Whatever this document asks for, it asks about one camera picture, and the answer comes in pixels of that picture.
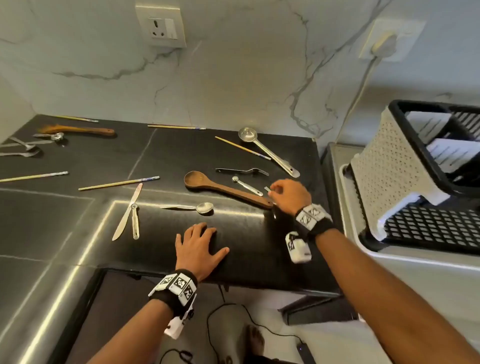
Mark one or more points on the person's right hand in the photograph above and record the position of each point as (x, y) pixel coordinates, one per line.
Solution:
(292, 195)

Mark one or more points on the person's left hand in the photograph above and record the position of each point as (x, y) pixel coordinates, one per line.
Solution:
(197, 251)

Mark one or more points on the dark wooden spoon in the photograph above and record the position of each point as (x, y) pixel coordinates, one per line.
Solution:
(197, 180)

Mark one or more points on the large steel ladle spoon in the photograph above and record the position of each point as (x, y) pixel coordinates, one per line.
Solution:
(247, 134)

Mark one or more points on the black and white dish rack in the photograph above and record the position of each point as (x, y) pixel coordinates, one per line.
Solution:
(393, 168)

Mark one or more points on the orange wooden spatula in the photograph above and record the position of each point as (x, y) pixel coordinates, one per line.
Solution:
(75, 130)

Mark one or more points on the black right wristband with markers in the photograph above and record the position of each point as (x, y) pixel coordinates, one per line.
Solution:
(313, 221)

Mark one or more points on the black wristband with markers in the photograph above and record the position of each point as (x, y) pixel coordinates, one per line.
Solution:
(176, 288)
(313, 221)

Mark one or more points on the black left wristband with markers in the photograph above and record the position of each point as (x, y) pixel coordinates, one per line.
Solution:
(176, 288)

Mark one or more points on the white drip tray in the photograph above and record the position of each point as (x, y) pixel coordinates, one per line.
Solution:
(347, 202)

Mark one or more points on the black power adapter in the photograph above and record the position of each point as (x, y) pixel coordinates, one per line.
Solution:
(305, 352)

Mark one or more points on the white power plug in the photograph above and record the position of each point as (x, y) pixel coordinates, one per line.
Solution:
(384, 45)

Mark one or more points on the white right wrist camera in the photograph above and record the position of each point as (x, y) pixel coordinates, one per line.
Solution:
(298, 247)

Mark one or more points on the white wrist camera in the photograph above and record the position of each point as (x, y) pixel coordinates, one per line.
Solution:
(176, 326)
(298, 247)

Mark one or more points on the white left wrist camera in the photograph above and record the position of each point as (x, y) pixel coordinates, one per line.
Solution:
(176, 326)

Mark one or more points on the white wall socket with plug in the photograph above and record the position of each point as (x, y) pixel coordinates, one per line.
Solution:
(408, 33)

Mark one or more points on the empty white wall socket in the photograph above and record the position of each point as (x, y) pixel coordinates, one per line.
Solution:
(161, 26)

